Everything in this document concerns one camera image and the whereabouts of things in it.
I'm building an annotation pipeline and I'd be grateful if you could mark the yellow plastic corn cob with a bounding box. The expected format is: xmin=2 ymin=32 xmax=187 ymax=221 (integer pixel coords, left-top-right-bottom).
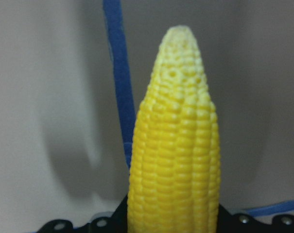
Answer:
xmin=127 ymin=26 xmax=221 ymax=233

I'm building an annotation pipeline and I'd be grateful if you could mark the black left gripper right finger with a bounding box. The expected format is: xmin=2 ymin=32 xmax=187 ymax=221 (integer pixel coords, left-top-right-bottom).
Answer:
xmin=218 ymin=202 xmax=294 ymax=233

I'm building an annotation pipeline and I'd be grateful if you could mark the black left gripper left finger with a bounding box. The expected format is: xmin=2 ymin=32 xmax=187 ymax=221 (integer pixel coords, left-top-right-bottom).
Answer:
xmin=37 ymin=196 xmax=128 ymax=233

